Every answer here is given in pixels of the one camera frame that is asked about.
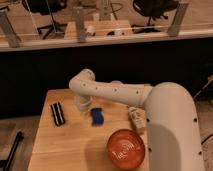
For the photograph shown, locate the black white striped eraser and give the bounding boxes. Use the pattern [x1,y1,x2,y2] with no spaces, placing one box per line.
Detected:
[50,102,65,126]

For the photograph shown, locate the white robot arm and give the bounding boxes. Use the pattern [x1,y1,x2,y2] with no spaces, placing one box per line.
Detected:
[69,69,205,171]

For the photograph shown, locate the blue sponge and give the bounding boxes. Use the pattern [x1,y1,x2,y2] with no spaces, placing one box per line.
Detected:
[90,108,104,125]

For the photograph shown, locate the white small bottle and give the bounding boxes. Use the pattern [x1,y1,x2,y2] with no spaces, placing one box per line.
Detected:
[128,107,146,135]

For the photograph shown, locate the red orange bowl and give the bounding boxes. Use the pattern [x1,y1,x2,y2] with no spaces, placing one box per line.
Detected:
[106,129,145,170]

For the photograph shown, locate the background wooden table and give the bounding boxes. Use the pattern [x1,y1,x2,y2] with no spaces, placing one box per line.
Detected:
[64,20,133,39]

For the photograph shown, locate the black stand left floor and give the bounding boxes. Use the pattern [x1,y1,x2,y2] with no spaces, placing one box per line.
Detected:
[0,131,24,171]

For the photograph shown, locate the black office chair left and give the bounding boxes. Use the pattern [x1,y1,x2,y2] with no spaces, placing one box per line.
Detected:
[21,0,67,39]

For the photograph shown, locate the black office chair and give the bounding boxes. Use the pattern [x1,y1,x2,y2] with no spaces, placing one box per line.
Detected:
[21,0,67,39]
[131,0,179,34]

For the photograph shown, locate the black office chair right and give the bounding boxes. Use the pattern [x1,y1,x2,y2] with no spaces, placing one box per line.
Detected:
[131,0,179,34]

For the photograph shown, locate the grey post middle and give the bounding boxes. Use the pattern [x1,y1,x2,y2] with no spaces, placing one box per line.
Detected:
[73,6,86,43]

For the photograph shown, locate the grey post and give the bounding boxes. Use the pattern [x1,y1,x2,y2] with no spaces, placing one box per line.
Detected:
[0,11,20,48]
[73,6,86,43]
[167,1,189,37]

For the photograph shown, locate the grey post left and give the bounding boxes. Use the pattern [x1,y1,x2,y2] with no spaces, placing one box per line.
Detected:
[0,11,20,48]

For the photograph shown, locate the grey post right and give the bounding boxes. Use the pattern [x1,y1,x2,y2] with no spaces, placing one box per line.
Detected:
[167,1,189,37]

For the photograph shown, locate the black cable on floor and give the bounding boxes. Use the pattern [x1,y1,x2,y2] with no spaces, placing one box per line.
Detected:
[200,132,213,145]

